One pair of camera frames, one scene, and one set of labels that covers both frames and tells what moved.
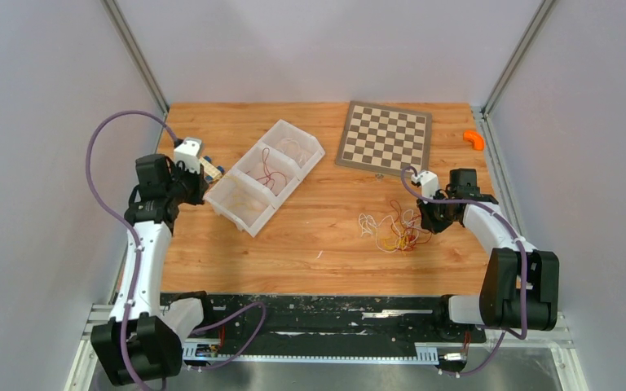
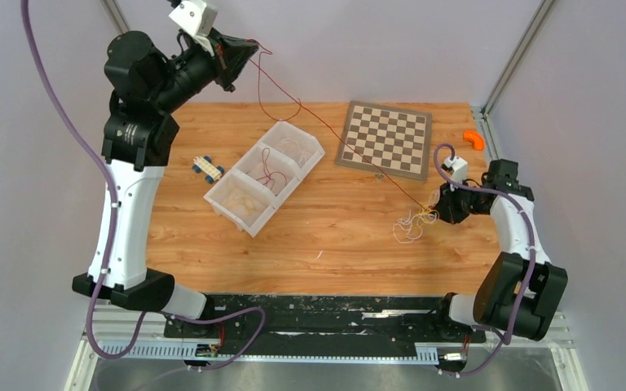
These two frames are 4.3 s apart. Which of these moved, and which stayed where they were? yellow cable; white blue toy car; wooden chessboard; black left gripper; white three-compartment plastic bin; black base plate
Moved: yellow cable; black left gripper
Stayed: white blue toy car; wooden chessboard; black base plate; white three-compartment plastic bin
